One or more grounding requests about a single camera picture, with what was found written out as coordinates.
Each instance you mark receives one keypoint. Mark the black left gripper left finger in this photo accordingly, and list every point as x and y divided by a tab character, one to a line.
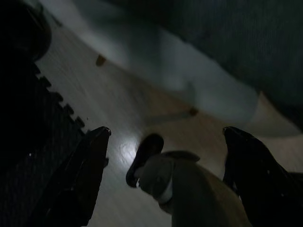
71	184

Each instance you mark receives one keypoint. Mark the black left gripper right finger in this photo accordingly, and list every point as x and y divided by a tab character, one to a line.
260	184

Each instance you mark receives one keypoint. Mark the blue fabric headboard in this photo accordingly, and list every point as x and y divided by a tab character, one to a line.
248	47

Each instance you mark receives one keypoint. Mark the black foam puzzle mat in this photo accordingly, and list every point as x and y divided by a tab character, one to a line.
23	142

